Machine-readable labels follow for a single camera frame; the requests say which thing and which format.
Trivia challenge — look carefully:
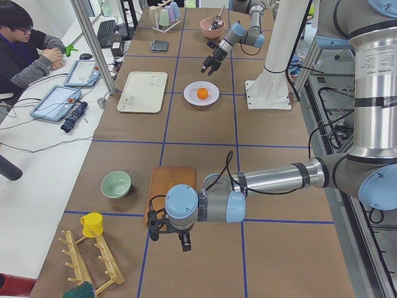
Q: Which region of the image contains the metal scoop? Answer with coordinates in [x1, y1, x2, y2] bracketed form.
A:
[210, 5, 226, 30]

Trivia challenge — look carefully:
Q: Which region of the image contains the orange mandarin fruit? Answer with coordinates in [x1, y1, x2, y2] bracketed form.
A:
[197, 88, 209, 100]

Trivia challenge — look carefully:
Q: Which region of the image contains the wooden tray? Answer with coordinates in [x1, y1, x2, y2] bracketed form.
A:
[143, 166, 197, 228]

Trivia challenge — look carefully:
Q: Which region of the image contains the red fire extinguisher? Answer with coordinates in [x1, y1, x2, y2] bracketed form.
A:
[1, 273, 37, 297]

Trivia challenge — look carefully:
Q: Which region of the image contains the folded grey cloth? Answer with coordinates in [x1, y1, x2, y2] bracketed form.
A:
[150, 40, 169, 53]

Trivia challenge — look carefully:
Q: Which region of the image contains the white round plate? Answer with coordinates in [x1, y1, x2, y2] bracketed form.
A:
[183, 81, 220, 106]

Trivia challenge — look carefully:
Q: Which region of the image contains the white cup rack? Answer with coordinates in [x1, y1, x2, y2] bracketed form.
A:
[149, 0, 181, 33]

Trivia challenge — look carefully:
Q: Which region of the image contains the person at desk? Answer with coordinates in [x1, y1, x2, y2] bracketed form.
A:
[1, 1, 65, 97]

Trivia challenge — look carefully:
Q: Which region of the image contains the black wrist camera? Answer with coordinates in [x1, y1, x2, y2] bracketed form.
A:
[146, 195, 169, 242]
[207, 40, 218, 50]

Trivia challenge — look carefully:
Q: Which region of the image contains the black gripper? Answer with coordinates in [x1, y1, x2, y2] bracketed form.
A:
[201, 48, 228, 76]
[167, 225, 194, 252]

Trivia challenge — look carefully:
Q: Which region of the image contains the black computer mouse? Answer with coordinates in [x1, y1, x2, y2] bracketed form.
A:
[79, 53, 93, 60]

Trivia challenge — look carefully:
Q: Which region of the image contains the wooden mug rack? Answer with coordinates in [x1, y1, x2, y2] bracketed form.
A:
[58, 230, 125, 297]

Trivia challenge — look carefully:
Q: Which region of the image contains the dark green mug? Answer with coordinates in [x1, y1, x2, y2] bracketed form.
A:
[62, 281, 96, 298]

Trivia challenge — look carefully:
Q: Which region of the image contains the pink bowl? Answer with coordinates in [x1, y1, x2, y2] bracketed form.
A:
[200, 17, 226, 40]

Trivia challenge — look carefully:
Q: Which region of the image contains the light green bowl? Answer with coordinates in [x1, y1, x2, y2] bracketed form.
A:
[100, 171, 132, 199]

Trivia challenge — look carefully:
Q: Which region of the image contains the aluminium frame post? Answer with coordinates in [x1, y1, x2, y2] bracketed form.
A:
[70, 0, 116, 95]

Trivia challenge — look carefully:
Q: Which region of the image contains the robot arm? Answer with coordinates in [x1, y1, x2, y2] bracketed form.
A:
[147, 1, 396, 251]
[201, 0, 266, 76]

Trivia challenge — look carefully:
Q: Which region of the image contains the black keyboard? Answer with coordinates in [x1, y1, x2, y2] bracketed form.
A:
[97, 20, 116, 48]

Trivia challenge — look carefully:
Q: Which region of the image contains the far teach pendant tablet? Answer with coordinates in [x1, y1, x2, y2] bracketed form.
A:
[64, 60, 100, 88]

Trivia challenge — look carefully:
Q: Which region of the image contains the near teach pendant tablet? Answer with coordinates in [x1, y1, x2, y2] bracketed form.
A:
[29, 85, 81, 122]

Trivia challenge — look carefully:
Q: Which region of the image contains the yellow mug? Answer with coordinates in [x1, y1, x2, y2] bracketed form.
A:
[80, 212, 104, 238]

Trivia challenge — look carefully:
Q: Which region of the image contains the cream bear print tray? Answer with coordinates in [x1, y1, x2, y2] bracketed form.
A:
[117, 71, 167, 114]

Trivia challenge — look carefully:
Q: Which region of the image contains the teach pendant tablet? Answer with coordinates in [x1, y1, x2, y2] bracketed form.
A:
[64, 60, 100, 88]
[29, 85, 81, 122]

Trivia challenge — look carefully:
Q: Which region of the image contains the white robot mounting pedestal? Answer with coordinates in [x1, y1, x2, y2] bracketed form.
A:
[246, 0, 311, 110]

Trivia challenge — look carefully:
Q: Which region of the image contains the folded navy umbrella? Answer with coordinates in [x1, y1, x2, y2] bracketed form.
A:
[61, 102, 88, 133]

